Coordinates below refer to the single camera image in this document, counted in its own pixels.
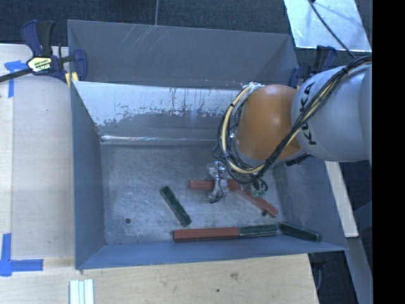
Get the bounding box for dark green flat block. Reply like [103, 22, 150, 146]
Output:
[238, 223, 280, 238]
[159, 186, 193, 228]
[278, 222, 323, 243]

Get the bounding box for red-brown flat block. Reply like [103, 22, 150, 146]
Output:
[236, 188, 280, 219]
[189, 179, 241, 192]
[171, 227, 240, 243]

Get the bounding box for grey metal bin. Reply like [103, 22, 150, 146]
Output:
[66, 19, 349, 270]

